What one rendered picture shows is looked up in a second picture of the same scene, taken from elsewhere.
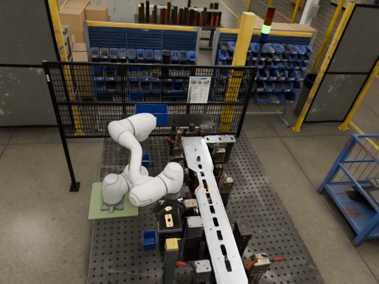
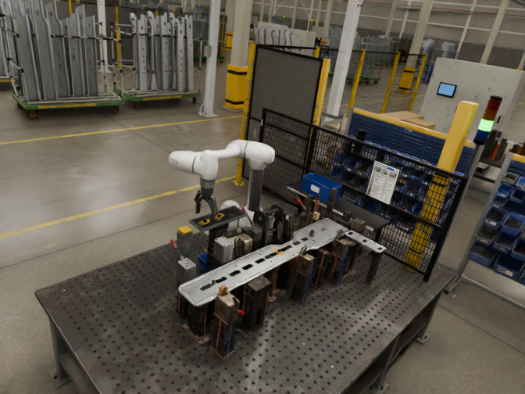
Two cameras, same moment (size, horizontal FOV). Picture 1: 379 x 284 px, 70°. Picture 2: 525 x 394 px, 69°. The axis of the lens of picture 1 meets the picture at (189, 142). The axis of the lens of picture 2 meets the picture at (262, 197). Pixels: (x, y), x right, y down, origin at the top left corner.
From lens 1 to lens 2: 1.80 m
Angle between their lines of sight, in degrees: 48
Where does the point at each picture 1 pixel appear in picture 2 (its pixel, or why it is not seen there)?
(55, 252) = not seen: hidden behind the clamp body
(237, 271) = (205, 294)
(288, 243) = (316, 377)
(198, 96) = (380, 190)
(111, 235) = (194, 245)
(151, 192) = (180, 157)
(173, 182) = (200, 162)
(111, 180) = (228, 203)
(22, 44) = (290, 111)
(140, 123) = (253, 147)
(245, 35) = (455, 127)
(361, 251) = not seen: outside the picture
